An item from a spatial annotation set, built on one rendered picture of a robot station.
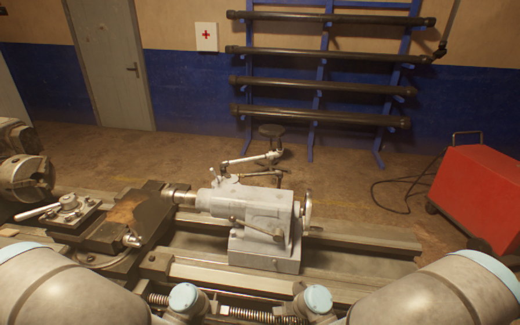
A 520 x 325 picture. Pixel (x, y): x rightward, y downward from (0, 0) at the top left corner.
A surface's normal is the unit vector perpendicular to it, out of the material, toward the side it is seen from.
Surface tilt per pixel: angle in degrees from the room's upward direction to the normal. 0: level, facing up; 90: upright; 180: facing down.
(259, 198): 0
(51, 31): 90
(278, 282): 36
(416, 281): 31
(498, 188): 90
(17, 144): 90
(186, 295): 20
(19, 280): 15
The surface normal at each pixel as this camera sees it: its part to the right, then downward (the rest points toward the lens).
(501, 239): -0.98, 0.07
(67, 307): 0.43, -0.55
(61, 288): 0.29, -0.80
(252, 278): -0.07, -0.41
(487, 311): 0.31, -0.28
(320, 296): 0.16, -0.66
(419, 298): -0.44, -0.74
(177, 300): -0.11, -0.66
